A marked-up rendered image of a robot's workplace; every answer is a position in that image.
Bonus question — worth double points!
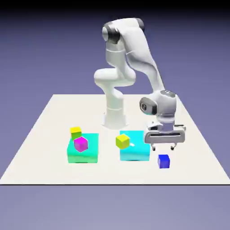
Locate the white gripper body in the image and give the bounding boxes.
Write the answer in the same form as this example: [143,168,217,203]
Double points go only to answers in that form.
[144,128,186,145]

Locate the small blue cube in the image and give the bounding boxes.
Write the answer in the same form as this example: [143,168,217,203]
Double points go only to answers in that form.
[157,154,170,169]

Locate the small yellow cube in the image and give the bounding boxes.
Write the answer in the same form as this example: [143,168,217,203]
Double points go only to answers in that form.
[70,126,82,141]
[115,133,130,150]

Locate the small magenta cube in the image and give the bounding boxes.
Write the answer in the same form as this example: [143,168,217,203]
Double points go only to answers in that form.
[73,136,89,153]

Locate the large cyan box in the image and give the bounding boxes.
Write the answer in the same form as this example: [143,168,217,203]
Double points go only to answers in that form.
[119,130,150,162]

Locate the large green box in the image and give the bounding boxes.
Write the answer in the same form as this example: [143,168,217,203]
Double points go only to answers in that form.
[66,133,99,164]

